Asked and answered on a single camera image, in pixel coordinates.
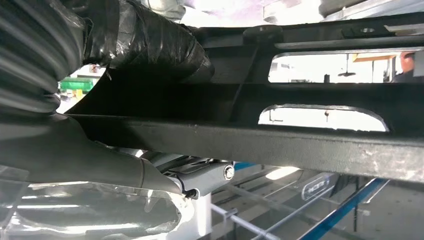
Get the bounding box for person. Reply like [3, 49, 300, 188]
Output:
[390, 51, 424, 84]

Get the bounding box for grey metal rod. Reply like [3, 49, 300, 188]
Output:
[210, 203, 281, 240]

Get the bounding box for green plastic crate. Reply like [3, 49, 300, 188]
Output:
[59, 76, 95, 94]

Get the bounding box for white post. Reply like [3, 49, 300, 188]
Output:
[192, 193, 213, 238]

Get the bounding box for blue metal bar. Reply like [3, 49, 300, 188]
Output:
[298, 178, 388, 240]

